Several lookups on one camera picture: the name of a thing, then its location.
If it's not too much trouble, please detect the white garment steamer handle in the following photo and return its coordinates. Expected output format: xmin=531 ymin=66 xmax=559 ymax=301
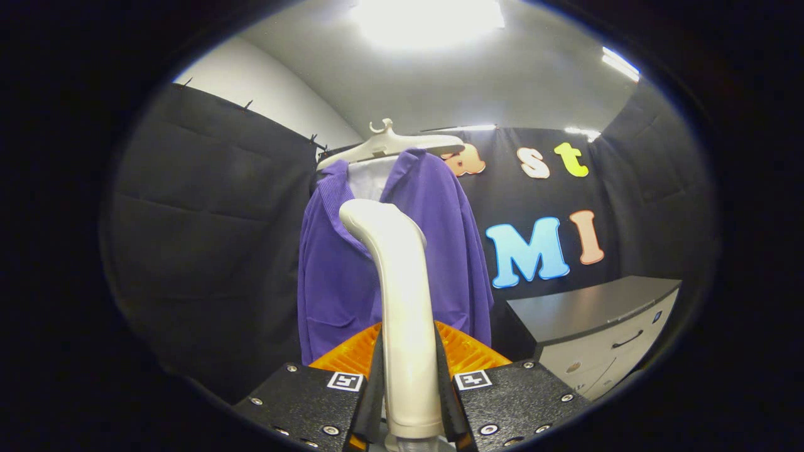
xmin=339 ymin=199 xmax=445 ymax=440

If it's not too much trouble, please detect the white inner garment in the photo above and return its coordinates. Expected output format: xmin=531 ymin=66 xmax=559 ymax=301
xmin=347 ymin=157 xmax=400 ymax=202

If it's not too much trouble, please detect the white plastic clothes hanger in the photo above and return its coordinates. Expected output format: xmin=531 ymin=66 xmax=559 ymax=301
xmin=316 ymin=118 xmax=466 ymax=171

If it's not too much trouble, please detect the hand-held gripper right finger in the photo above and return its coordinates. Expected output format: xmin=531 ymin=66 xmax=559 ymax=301
xmin=435 ymin=320 xmax=592 ymax=452

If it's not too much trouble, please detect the purple jacket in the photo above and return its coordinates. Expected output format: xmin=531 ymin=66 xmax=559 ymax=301
xmin=297 ymin=149 xmax=495 ymax=366

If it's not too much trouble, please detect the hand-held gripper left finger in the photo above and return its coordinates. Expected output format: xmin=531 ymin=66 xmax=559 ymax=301
xmin=232 ymin=322 xmax=385 ymax=452

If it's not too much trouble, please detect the grey cabinet with dark top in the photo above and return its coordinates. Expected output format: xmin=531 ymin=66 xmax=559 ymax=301
xmin=506 ymin=275 xmax=683 ymax=401

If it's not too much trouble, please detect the double ceiling light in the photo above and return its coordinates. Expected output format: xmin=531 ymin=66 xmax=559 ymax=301
xmin=601 ymin=46 xmax=642 ymax=83

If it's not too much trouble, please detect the large ceiling light panel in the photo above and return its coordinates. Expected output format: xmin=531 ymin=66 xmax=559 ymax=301
xmin=350 ymin=0 xmax=507 ymax=50

